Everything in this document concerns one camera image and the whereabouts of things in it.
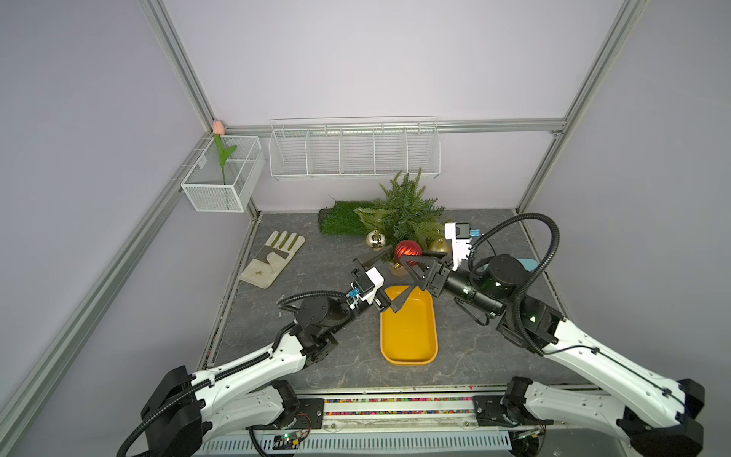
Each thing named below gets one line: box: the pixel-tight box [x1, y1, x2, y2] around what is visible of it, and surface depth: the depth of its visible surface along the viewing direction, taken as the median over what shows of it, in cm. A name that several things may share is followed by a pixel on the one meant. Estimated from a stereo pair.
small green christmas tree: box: [354, 167, 448, 262], surface depth 81 cm
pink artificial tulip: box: [212, 120, 238, 186], surface depth 92 cm
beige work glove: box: [238, 230, 306, 289], surface depth 107 cm
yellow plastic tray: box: [379, 285, 439, 366], surface depth 86 cm
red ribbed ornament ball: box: [395, 239, 424, 266], surface depth 57 cm
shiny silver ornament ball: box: [365, 230, 387, 252], surface depth 74 cm
